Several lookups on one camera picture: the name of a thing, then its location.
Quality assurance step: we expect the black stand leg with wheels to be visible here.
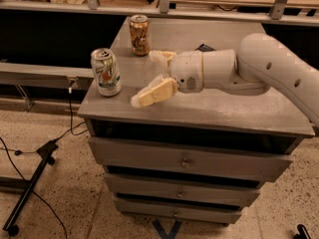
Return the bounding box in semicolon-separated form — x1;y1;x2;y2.
0;140;58;236

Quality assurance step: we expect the bottom grey drawer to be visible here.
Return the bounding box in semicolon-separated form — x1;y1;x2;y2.
114;197;241;224

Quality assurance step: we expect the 7up soda can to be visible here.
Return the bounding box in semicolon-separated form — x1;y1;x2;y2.
91;48;122;97

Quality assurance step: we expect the black cable on floor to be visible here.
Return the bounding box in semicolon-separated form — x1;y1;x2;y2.
0;80;90;239

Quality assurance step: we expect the grey shelf frame rail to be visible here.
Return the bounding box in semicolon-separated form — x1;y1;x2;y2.
0;0;319;27

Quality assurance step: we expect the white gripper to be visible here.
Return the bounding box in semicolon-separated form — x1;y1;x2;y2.
131;50;203;108

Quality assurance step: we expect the grey drawer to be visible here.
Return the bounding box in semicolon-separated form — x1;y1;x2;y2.
105;173;260;207
89;136;292;181
114;197;241;224

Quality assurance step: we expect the middle grey drawer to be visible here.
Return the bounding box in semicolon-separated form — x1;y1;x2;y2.
105;173;260;207

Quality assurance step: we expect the grey drawer cabinet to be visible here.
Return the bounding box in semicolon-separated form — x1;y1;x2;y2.
79;25;315;212

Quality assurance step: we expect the grey metal rail bench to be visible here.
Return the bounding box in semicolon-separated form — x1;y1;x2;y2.
0;63;94;90

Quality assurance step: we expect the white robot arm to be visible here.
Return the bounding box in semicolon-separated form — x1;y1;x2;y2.
131;33;319;126

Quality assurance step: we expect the top grey drawer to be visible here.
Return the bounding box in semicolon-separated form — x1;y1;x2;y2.
89;136;292;181

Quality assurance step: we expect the brown gold soda can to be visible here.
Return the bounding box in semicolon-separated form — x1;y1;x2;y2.
130;14;151;56

